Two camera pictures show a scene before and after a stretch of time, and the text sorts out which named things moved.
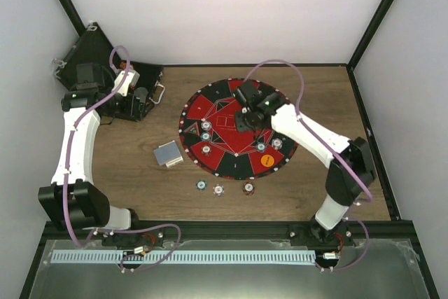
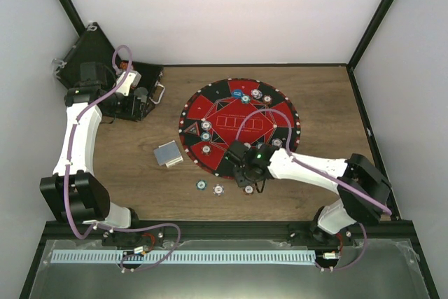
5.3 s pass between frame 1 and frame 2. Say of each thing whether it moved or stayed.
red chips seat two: stayed
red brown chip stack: stayed
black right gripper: moved
